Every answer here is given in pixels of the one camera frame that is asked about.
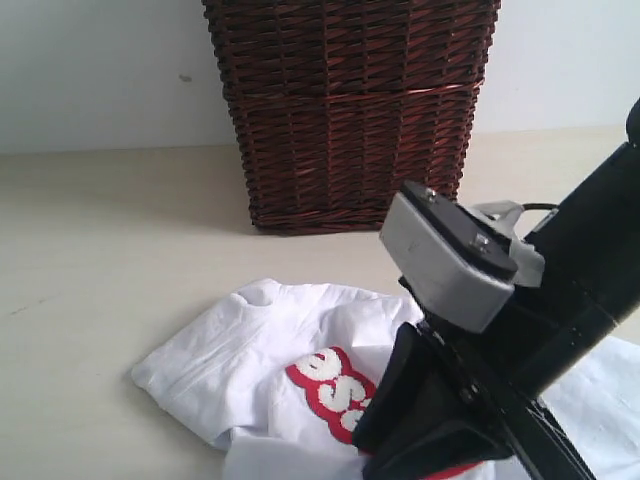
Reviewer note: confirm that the dark brown wicker basket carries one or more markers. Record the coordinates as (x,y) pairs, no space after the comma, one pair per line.
(336,103)

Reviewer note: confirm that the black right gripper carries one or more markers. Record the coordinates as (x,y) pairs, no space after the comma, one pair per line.
(452,399)

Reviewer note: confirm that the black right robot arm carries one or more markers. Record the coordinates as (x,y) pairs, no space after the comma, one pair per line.
(593,234)

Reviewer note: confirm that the white t-shirt red logo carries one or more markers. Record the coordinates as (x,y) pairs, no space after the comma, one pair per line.
(278,375)

